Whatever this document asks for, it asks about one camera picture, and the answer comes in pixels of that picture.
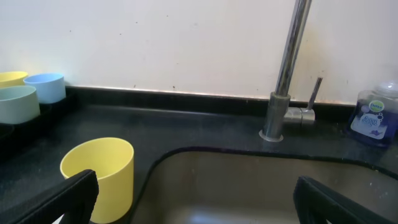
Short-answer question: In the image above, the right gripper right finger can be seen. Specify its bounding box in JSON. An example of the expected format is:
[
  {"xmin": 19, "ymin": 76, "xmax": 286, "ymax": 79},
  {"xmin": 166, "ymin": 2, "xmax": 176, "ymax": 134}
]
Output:
[{"xmin": 293, "ymin": 175, "xmax": 396, "ymax": 224}]

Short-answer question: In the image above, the green cup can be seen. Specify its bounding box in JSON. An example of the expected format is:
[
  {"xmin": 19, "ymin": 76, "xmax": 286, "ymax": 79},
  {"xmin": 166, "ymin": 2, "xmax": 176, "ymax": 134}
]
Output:
[{"xmin": 0, "ymin": 85, "xmax": 41, "ymax": 125}]

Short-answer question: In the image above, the blue cup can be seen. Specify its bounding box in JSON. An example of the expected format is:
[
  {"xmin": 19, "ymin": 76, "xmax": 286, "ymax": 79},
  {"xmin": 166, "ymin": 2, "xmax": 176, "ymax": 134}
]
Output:
[{"xmin": 23, "ymin": 73, "xmax": 67, "ymax": 105}]

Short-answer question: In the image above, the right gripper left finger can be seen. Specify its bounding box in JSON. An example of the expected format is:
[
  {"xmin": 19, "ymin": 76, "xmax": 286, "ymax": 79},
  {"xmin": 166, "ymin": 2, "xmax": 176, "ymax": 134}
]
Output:
[{"xmin": 0, "ymin": 169, "xmax": 100, "ymax": 224}]

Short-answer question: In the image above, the black tray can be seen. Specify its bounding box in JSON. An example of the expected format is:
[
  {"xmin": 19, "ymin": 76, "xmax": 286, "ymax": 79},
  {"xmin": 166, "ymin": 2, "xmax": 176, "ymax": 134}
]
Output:
[{"xmin": 0, "ymin": 93, "xmax": 78, "ymax": 156}]

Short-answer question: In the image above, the steel tap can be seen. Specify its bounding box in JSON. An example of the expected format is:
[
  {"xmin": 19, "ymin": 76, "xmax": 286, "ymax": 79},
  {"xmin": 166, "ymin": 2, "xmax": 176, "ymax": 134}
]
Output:
[{"xmin": 259, "ymin": 0, "xmax": 323, "ymax": 143}]

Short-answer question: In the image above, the blue soap bottle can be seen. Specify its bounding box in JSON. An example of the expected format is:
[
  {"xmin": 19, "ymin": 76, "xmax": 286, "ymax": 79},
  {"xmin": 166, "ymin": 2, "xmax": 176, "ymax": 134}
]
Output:
[{"xmin": 346, "ymin": 81, "xmax": 398, "ymax": 149}]

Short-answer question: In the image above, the steel sink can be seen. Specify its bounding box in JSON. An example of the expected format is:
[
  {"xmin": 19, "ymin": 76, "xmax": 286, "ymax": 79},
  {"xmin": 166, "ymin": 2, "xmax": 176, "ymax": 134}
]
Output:
[{"xmin": 129, "ymin": 146, "xmax": 398, "ymax": 224}]

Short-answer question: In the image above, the yellow cup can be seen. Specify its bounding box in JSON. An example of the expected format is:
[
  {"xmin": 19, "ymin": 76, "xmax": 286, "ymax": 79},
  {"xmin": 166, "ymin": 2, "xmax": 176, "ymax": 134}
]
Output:
[
  {"xmin": 59, "ymin": 137, "xmax": 135, "ymax": 224},
  {"xmin": 0, "ymin": 71, "xmax": 29, "ymax": 89}
]

